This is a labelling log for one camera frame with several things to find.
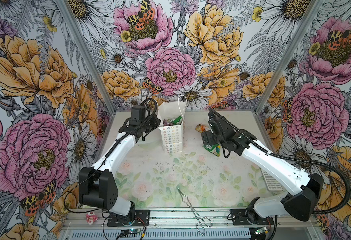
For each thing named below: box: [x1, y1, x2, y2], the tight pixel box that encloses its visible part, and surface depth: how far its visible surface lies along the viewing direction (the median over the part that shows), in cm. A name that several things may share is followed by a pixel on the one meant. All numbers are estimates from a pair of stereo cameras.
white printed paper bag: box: [157, 95, 187, 154], surface depth 89 cm
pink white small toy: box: [85, 211, 99, 225], surface depth 73 cm
